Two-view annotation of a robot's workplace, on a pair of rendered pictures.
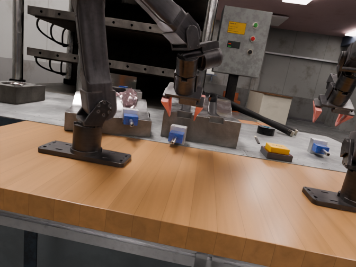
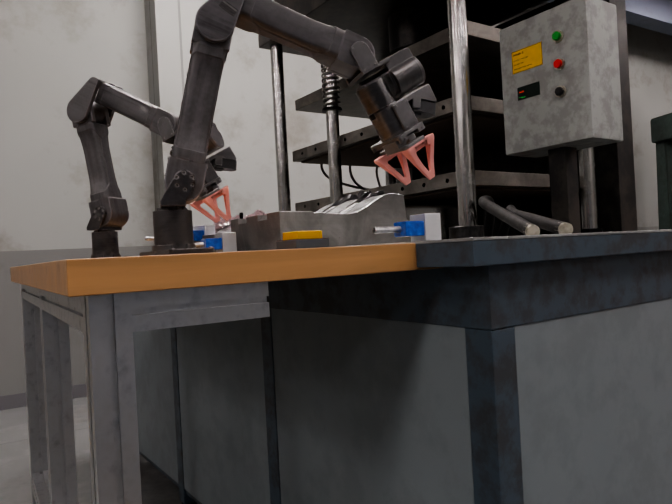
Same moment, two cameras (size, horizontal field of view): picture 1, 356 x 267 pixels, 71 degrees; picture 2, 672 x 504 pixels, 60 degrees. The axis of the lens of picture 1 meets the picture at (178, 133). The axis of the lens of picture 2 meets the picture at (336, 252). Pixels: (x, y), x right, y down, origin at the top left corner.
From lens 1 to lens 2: 1.35 m
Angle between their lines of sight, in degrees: 55
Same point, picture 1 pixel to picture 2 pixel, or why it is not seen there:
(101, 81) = (98, 191)
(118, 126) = not seen: hidden behind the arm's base
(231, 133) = (274, 230)
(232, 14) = (514, 39)
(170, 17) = (144, 118)
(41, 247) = (182, 417)
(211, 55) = not seen: hidden behind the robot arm
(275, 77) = not seen: outside the picture
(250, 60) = (567, 106)
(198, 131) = (253, 236)
